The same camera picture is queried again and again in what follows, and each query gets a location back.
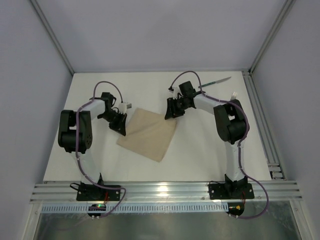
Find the beige cloth napkin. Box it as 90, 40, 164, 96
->
116, 108, 177, 163

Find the green handled knife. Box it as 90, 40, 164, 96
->
198, 76, 232, 89

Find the green handled fork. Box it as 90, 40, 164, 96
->
230, 92, 238, 101

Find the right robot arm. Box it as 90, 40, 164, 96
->
164, 81, 255, 200

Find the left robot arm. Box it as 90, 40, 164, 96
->
57, 92, 132, 189

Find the left black controller board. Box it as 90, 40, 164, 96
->
87, 203, 107, 220

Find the black controller board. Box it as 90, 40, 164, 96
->
226, 202, 245, 218
87, 203, 107, 220

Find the right black controller board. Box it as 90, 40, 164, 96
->
226, 202, 245, 218

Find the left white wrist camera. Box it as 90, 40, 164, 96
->
118, 102, 132, 114

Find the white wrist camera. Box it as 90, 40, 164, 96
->
168, 86, 182, 100
118, 102, 132, 114

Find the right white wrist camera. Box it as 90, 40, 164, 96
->
168, 86, 182, 100

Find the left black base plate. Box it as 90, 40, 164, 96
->
69, 182, 121, 202

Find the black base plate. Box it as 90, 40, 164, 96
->
69, 182, 121, 202
208, 181, 255, 200

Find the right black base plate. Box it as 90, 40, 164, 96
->
208, 181, 255, 200

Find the slotted grey cable duct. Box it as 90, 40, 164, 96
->
41, 202, 228, 214

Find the right side aluminium rail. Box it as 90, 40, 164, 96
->
242, 71, 287, 181

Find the left aluminium frame post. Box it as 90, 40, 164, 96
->
28, 0, 76, 76

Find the aluminium frame post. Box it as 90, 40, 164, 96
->
248, 0, 296, 75
28, 0, 76, 76

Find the aluminium mounting rail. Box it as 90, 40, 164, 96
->
30, 180, 303, 203

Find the right aluminium frame post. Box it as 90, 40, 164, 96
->
248, 0, 296, 75

